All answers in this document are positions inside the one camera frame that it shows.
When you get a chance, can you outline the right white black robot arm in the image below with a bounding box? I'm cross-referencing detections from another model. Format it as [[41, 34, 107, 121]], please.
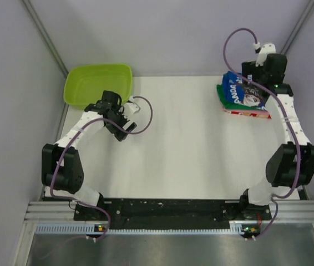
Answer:
[[238, 53, 314, 219]]

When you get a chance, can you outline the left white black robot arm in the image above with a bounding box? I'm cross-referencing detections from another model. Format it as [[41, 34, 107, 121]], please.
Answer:
[[42, 90, 140, 220]]

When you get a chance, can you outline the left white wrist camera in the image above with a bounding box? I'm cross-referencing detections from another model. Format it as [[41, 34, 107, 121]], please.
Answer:
[[124, 96, 141, 116]]

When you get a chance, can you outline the aluminium frame rail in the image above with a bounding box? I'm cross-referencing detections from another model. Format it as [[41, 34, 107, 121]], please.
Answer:
[[24, 200, 314, 223]]

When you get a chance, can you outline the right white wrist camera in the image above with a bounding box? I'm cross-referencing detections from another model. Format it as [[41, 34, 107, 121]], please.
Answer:
[[253, 42, 276, 67]]

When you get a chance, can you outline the folded red patterned t shirt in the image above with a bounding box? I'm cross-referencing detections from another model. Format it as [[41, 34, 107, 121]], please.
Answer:
[[222, 107, 271, 119]]

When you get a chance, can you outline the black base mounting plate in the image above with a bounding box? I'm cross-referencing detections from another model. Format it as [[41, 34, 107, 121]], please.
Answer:
[[73, 198, 271, 229]]

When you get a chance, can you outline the folded green t shirt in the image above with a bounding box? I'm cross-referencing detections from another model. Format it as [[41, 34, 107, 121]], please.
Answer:
[[216, 84, 235, 110]]

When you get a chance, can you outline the aluminium corner post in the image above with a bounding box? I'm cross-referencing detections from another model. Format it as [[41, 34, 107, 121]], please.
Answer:
[[267, 1, 314, 55], [20, 0, 68, 78]]

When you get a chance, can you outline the grey slotted cable duct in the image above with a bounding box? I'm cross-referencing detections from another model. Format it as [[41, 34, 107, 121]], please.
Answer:
[[35, 223, 257, 236]]

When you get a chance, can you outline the lime green plastic tub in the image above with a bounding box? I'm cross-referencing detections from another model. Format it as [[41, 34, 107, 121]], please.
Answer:
[[63, 64, 133, 110]]

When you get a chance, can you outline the blue printed t shirt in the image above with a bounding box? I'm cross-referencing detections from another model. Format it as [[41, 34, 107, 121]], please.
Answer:
[[221, 71, 266, 111]]

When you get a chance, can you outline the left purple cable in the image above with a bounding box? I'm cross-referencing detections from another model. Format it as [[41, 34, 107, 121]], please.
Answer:
[[49, 95, 154, 244]]

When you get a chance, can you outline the right aluminium corner post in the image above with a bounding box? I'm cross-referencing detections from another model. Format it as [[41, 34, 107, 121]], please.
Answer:
[[267, 1, 314, 55]]

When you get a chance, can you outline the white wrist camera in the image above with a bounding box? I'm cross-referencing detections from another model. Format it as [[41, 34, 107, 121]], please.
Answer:
[[253, 42, 276, 67], [124, 96, 141, 116]]

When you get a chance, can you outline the left aluminium corner post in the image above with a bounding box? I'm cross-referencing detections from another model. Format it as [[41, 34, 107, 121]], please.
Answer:
[[20, 0, 68, 78]]

